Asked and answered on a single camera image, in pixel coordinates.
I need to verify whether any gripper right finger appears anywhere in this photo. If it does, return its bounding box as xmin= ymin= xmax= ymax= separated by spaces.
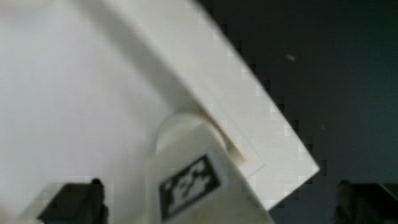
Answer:
xmin=332 ymin=180 xmax=398 ymax=224

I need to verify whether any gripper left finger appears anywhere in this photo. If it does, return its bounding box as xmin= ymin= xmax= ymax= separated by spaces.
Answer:
xmin=37 ymin=178 xmax=108 ymax=224

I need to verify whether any white leg with tag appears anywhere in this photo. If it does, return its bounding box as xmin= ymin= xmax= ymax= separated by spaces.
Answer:
xmin=145 ymin=113 xmax=273 ymax=224

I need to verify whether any white square table top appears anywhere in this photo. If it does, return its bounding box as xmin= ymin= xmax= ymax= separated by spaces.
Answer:
xmin=0 ymin=0 xmax=317 ymax=224

